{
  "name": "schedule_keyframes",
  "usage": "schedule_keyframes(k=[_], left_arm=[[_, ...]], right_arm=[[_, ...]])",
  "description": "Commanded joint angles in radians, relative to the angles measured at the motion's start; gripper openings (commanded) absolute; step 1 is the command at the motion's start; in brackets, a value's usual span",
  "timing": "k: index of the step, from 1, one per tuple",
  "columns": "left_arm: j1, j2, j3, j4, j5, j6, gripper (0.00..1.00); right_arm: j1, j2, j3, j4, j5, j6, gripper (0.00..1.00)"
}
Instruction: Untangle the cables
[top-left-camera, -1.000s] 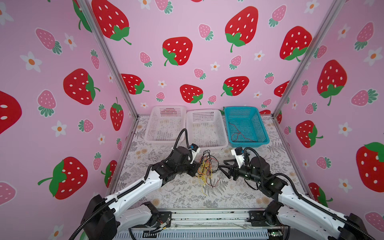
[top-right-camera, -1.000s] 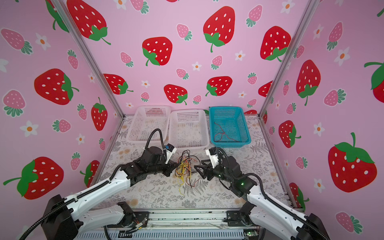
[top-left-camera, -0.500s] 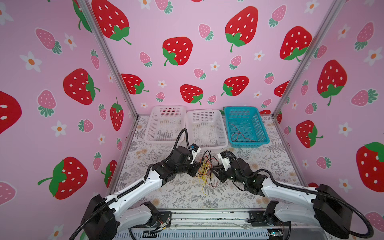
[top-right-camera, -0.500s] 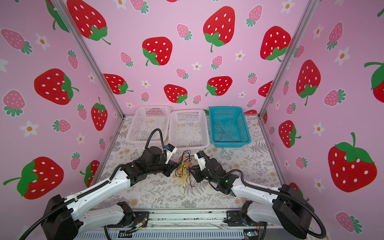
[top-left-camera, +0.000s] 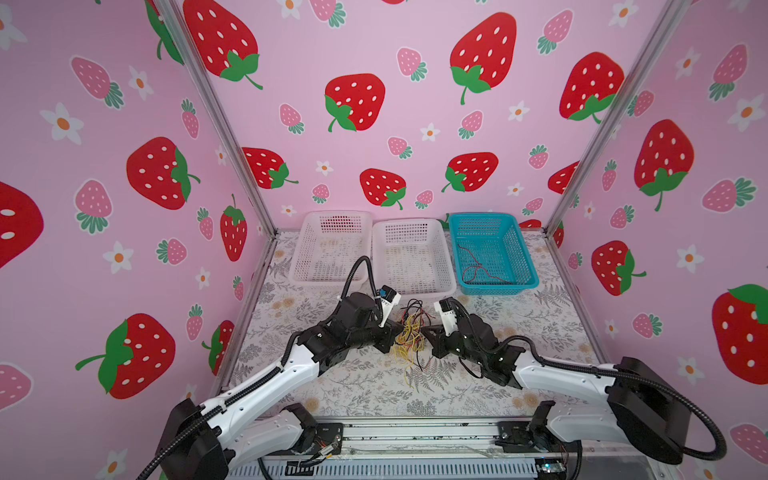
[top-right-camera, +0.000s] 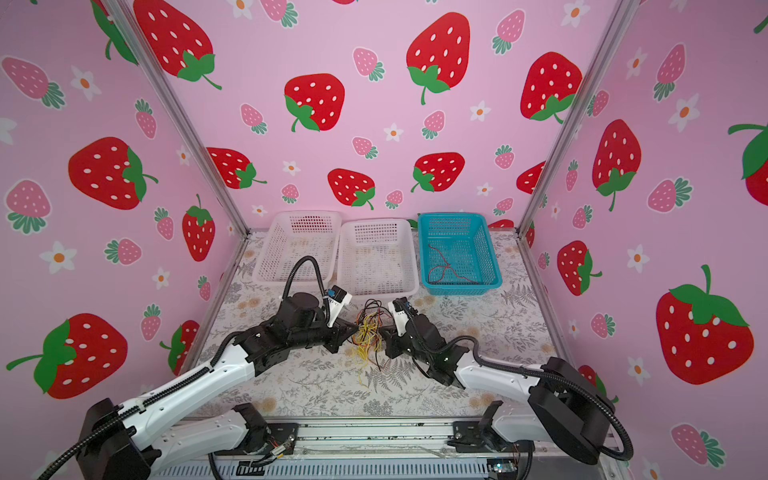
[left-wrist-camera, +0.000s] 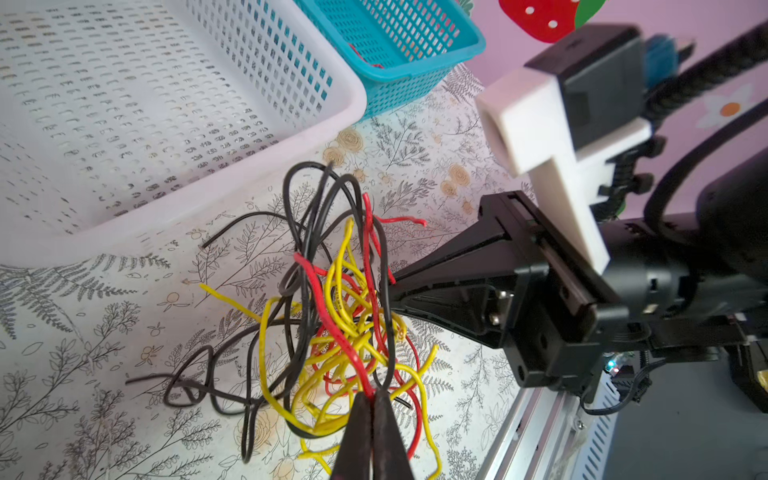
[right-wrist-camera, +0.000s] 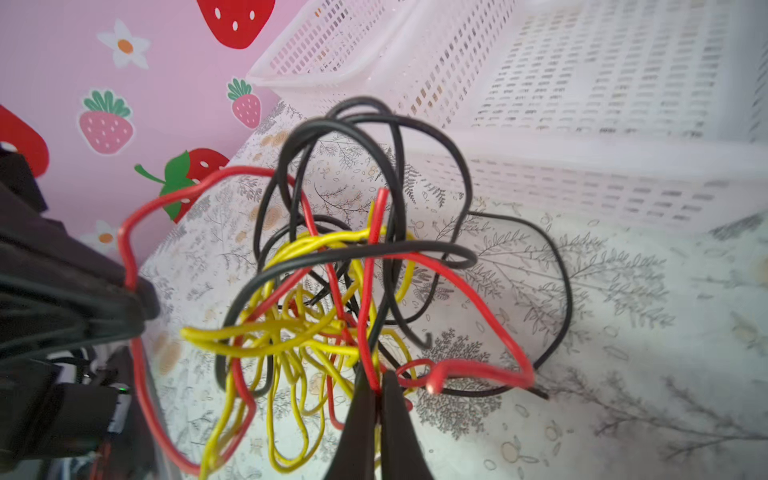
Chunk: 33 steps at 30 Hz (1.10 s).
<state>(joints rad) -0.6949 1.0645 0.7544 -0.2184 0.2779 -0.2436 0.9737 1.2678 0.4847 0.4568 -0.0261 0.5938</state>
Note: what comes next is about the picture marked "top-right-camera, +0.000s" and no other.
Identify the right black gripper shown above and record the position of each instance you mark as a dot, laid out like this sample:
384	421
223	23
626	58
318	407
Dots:
390	339

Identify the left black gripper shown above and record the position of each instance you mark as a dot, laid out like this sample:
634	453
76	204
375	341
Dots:
340	333

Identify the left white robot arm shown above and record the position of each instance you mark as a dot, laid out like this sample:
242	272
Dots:
144	435

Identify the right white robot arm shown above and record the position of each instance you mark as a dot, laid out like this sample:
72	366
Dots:
568	410

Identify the teal plastic basket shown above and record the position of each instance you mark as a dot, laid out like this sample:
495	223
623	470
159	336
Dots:
457	256

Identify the middle white plastic basket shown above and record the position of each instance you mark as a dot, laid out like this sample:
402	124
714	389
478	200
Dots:
376	259

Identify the white plastic basket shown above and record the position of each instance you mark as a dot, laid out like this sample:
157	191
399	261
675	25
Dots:
293	235
376	259

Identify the left white plastic basket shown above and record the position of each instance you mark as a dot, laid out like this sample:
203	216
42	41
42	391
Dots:
293	235

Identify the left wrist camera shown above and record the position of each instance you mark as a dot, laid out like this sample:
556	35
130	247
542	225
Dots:
338	299

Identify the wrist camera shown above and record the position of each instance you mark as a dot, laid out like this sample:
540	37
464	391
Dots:
401	312
338	299

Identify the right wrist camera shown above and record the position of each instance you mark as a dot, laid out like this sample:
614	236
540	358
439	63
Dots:
401	312

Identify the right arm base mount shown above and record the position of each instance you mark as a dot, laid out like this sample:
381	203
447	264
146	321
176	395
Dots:
475	437

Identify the aluminium front rail frame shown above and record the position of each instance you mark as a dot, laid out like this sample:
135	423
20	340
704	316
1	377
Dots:
390	448

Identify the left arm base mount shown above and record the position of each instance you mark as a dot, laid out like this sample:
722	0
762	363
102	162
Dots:
270	441

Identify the left aluminium corner post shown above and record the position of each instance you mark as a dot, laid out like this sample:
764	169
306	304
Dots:
127	25

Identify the aluminium corner post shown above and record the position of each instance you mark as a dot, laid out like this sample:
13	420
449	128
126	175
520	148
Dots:
606	49
127	25

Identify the right aluminium corner post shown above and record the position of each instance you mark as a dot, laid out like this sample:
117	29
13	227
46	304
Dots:
606	49

